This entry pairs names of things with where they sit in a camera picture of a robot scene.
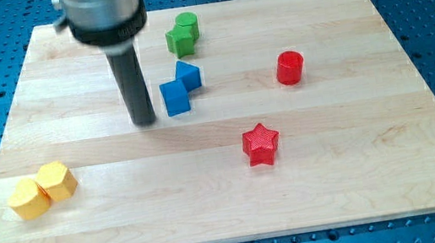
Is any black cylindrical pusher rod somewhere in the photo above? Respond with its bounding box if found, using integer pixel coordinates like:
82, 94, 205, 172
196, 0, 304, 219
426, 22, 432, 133
107, 44, 156, 127

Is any blue cube block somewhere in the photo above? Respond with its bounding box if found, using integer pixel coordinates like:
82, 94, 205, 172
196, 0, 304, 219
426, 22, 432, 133
159, 79, 191, 117

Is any blue triangular block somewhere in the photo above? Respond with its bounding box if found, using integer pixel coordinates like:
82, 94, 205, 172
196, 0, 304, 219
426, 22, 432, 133
175, 61, 202, 92

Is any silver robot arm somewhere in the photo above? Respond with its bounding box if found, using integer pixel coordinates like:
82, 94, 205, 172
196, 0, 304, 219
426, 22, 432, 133
51, 0, 156, 127

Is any green star block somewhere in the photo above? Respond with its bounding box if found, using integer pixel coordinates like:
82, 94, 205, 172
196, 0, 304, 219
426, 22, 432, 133
166, 26, 195, 58

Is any green cylinder block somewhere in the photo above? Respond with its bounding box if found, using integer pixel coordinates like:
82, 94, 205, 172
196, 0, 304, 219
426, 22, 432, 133
175, 12, 200, 41

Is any yellow hexagon block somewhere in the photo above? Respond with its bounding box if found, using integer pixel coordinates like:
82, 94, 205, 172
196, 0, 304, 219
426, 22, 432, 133
35, 161, 78, 202

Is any red star block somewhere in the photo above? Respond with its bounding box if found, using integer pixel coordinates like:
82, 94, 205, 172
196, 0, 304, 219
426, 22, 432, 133
242, 122, 280, 167

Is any wooden board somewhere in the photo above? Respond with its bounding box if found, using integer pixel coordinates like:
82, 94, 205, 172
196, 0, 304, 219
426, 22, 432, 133
0, 0, 435, 243

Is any red cylinder block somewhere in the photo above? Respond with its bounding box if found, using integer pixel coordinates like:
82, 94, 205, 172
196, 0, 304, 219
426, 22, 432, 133
276, 51, 304, 85

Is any yellow heart block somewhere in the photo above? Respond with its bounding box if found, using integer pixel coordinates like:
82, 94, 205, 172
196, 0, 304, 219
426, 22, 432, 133
8, 178, 51, 220

